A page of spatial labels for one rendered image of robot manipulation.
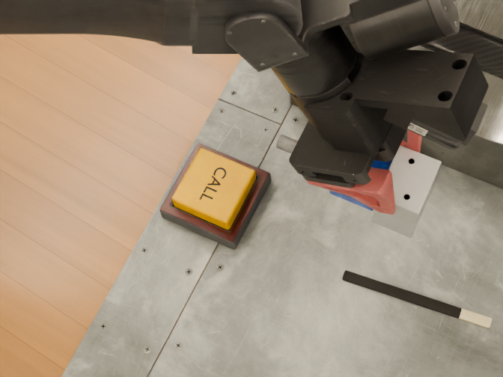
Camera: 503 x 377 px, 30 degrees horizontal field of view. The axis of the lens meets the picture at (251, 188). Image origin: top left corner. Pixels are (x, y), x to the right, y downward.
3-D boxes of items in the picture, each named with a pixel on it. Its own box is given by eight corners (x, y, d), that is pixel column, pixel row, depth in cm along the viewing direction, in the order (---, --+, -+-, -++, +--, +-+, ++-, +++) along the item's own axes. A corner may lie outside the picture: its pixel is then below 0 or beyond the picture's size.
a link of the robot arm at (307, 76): (379, 25, 65) (339, -44, 60) (382, 87, 62) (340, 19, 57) (289, 55, 68) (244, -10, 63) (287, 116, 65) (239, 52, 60)
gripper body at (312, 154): (424, 74, 69) (388, 7, 64) (371, 190, 66) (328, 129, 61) (351, 68, 73) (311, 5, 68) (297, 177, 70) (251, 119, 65)
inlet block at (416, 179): (266, 179, 80) (265, 151, 75) (291, 131, 82) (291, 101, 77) (410, 238, 77) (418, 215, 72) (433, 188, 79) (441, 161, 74)
